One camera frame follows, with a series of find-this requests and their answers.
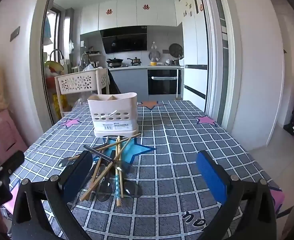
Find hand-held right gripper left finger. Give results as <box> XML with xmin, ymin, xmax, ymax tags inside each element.
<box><xmin>11</xmin><ymin>151</ymin><xmax>94</xmax><ymax>240</ymax></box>

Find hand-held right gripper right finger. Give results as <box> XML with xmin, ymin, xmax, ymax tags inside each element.
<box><xmin>196</xmin><ymin>150</ymin><xmax>278</xmax><ymax>240</ymax></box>

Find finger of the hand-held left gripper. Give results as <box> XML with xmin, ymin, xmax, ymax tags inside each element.
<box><xmin>0</xmin><ymin>151</ymin><xmax>25</xmax><ymax>178</ymax></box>

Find plain wooden chopstick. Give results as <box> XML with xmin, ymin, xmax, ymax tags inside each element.
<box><xmin>68</xmin><ymin>133</ymin><xmax>141</xmax><ymax>161</ymax></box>
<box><xmin>80</xmin><ymin>137</ymin><xmax>134</xmax><ymax>201</ymax></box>
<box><xmin>86</xmin><ymin>158</ymin><xmax>102</xmax><ymax>194</ymax></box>

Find patterned wooden chopstick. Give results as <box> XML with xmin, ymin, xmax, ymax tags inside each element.
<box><xmin>118</xmin><ymin>136</ymin><xmax>124</xmax><ymax>198</ymax></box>
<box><xmin>115</xmin><ymin>136</ymin><xmax>121</xmax><ymax>207</ymax></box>

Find white plastic utensil holder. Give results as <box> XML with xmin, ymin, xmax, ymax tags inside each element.
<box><xmin>87</xmin><ymin>92</ymin><xmax>140</xmax><ymax>138</ymax></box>

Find pink cardboard box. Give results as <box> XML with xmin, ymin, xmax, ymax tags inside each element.
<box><xmin>0</xmin><ymin>109</ymin><xmax>28</xmax><ymax>170</ymax></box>

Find grey checked star tablecloth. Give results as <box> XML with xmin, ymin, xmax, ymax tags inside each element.
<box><xmin>2</xmin><ymin>100</ymin><xmax>286</xmax><ymax>240</ymax></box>

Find clear crumpled plastic bag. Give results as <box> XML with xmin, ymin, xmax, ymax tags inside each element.
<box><xmin>73</xmin><ymin>97</ymin><xmax>90</xmax><ymax>110</ymax></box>

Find yellow packaging bag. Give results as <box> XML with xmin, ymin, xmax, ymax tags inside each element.
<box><xmin>53</xmin><ymin>94</ymin><xmax>68</xmax><ymax>113</ymax></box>

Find cream plastic storage cart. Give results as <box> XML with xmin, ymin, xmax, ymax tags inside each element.
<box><xmin>54</xmin><ymin>67</ymin><xmax>110</xmax><ymax>120</ymax></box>

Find yellow green bowls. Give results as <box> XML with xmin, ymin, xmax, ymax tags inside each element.
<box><xmin>44</xmin><ymin>60</ymin><xmax>64</xmax><ymax>77</ymax></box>

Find dark cloth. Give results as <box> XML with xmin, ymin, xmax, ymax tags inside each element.
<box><xmin>107</xmin><ymin>69</ymin><xmax>121</xmax><ymax>94</ymax></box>

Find black built-in oven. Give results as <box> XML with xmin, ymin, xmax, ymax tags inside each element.
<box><xmin>147</xmin><ymin>69</ymin><xmax>179</xmax><ymax>95</ymax></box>

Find metal kitchen faucet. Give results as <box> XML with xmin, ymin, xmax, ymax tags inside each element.
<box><xmin>49</xmin><ymin>49</ymin><xmax>64</xmax><ymax>65</ymax></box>

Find black wok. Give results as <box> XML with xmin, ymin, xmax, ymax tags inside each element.
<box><xmin>106</xmin><ymin>58</ymin><xmax>124</xmax><ymax>67</ymax></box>

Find glass sliding door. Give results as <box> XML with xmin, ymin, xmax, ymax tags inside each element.
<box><xmin>206</xmin><ymin>0</ymin><xmax>237</xmax><ymax>128</ymax></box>

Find blue hanging cloth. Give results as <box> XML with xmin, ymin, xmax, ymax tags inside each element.
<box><xmin>43</xmin><ymin>17</ymin><xmax>52</xmax><ymax>45</ymax></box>

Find round black hanging pan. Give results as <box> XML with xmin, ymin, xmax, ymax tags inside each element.
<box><xmin>169</xmin><ymin>43</ymin><xmax>183</xmax><ymax>57</ymax></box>

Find white refrigerator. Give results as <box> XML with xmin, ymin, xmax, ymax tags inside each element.
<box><xmin>176</xmin><ymin>0</ymin><xmax>209</xmax><ymax>100</ymax></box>

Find black range hood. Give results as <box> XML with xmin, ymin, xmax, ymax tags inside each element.
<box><xmin>99</xmin><ymin>26</ymin><xmax>147</xmax><ymax>54</ymax></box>

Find group of fridge magnets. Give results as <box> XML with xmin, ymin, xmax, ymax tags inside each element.
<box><xmin>183</xmin><ymin>0</ymin><xmax>204</xmax><ymax>17</ymax></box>

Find grey wall switch panel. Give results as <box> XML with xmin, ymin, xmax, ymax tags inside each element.
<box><xmin>10</xmin><ymin>27</ymin><xmax>20</xmax><ymax>42</ymax></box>

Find white wall cabinets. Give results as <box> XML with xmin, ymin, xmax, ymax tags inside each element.
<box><xmin>80</xmin><ymin>0</ymin><xmax>177</xmax><ymax>35</ymax></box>

